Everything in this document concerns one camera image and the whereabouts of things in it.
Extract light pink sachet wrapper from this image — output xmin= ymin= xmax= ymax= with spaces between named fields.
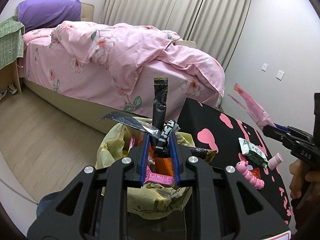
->
xmin=228 ymin=83 xmax=275 ymax=130

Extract green white carton wrapper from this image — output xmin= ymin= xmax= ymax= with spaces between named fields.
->
xmin=238 ymin=138 xmax=268 ymax=168

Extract black yellow small packet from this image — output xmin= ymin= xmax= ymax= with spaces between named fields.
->
xmin=189 ymin=147 xmax=217 ymax=163

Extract orange snack bag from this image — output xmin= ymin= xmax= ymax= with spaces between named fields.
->
xmin=148 ymin=145 xmax=173 ymax=176

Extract black silver wrapper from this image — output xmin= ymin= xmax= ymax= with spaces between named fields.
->
xmin=100 ymin=111 xmax=161 ymax=139

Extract black stick sachet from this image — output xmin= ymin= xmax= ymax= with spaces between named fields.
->
xmin=152 ymin=76 xmax=169 ymax=158

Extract red snack packet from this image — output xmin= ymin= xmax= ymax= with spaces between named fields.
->
xmin=250 ymin=168 xmax=261 ymax=179

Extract trash bin with yellow liner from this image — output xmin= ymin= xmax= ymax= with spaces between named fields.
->
xmin=95 ymin=123 xmax=192 ymax=219

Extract person right hand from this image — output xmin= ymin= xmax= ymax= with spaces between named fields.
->
xmin=289 ymin=159 xmax=320 ymax=200

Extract pink small bottle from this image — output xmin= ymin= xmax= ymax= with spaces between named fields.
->
xmin=268 ymin=153 xmax=283 ymax=171

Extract pink caterpillar toy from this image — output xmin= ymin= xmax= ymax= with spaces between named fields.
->
xmin=235 ymin=161 xmax=265 ymax=190

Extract blue jeans leg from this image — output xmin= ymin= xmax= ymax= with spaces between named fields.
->
xmin=36 ymin=191 xmax=60 ymax=218

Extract pink wrapper in bin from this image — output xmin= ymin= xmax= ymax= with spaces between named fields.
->
xmin=144 ymin=167 xmax=174 ymax=186

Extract black pink table cloth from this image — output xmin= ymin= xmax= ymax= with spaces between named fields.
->
xmin=177 ymin=98 xmax=292 ymax=224

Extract beige curtain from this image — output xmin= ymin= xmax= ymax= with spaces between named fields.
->
xmin=100 ymin=0 xmax=251 ymax=69

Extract pink floral bed sheet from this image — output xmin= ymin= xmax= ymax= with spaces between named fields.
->
xmin=19 ymin=28 xmax=219 ymax=119

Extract shoes under nightstand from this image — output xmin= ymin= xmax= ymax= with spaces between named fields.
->
xmin=0 ymin=84 xmax=18 ymax=100

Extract wooden nightstand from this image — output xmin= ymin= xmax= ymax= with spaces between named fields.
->
xmin=0 ymin=60 xmax=22 ymax=94

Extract pink floral duvet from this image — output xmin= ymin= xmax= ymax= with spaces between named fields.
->
xmin=51 ymin=21 xmax=225 ymax=96

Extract green checked cloth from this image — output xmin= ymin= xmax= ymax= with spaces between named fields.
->
xmin=0 ymin=15 xmax=25 ymax=69

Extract purple pillow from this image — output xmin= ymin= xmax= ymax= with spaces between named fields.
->
xmin=17 ymin=0 xmax=81 ymax=32

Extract white wall switch right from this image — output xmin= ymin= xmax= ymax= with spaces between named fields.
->
xmin=276 ymin=70 xmax=284 ymax=81

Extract white wall switch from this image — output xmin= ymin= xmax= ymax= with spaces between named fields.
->
xmin=276 ymin=70 xmax=284 ymax=81
xmin=261 ymin=63 xmax=268 ymax=72

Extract white wall switch left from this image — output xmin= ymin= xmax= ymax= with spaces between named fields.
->
xmin=261 ymin=63 xmax=268 ymax=72

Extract beige bed frame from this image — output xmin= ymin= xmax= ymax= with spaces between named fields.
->
xmin=23 ymin=3 xmax=226 ymax=136

